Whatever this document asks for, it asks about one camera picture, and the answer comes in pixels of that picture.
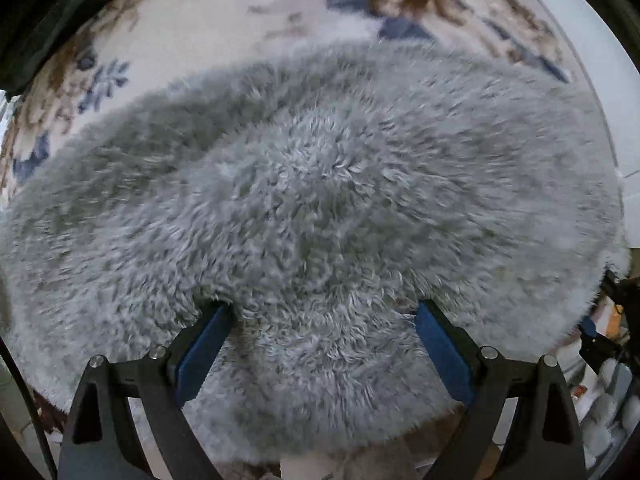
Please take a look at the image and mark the grey fluffy pants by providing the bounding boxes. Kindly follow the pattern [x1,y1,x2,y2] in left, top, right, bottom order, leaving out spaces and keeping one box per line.
[1,41,629,462]

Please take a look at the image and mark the white bed headboard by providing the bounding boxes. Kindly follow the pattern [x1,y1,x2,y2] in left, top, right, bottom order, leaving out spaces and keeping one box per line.
[541,0,640,248]

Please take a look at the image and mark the floral bed quilt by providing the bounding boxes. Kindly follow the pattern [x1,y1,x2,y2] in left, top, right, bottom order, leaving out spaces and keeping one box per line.
[1,0,594,202]

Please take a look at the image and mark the black cable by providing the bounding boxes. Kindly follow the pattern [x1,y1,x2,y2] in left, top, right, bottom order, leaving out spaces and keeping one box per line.
[0,336,59,480]

